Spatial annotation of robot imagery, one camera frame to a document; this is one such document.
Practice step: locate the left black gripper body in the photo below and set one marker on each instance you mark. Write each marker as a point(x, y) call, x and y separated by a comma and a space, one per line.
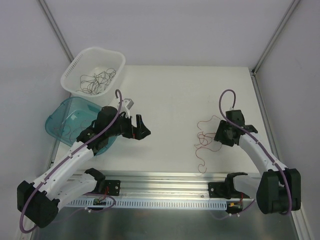
point(133, 127)

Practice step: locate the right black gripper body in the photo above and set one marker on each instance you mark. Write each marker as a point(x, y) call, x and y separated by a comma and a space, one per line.
point(220, 136)

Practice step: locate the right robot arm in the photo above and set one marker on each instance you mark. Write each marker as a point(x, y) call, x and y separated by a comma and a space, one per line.
point(279, 190)

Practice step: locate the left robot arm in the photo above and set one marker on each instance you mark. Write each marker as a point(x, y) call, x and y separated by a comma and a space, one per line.
point(42, 199)

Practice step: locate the teal transparent plastic bin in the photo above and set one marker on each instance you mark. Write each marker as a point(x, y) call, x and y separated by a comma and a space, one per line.
point(74, 115)

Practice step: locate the white plastic basket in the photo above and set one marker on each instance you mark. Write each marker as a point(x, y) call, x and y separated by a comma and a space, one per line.
point(95, 74)

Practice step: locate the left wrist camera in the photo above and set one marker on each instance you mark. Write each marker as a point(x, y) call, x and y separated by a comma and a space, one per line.
point(127, 103)

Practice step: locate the aluminium rail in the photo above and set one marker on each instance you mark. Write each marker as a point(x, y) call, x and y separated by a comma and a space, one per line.
point(154, 185)

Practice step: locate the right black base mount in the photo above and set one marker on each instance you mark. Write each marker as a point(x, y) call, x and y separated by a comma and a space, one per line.
point(219, 190)

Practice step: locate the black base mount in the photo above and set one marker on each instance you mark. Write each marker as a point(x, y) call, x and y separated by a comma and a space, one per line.
point(111, 187)
point(219, 190)

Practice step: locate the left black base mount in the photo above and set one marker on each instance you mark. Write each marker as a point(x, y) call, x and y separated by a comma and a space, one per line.
point(111, 187)

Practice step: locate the left aluminium frame post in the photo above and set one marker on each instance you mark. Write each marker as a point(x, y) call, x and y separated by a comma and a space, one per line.
point(55, 28)

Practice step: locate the aluminium frame post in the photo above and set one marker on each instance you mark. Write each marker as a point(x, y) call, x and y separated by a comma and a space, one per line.
point(275, 36)
point(55, 28)

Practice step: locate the right aluminium frame post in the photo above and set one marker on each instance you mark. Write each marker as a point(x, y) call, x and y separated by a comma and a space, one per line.
point(275, 36)

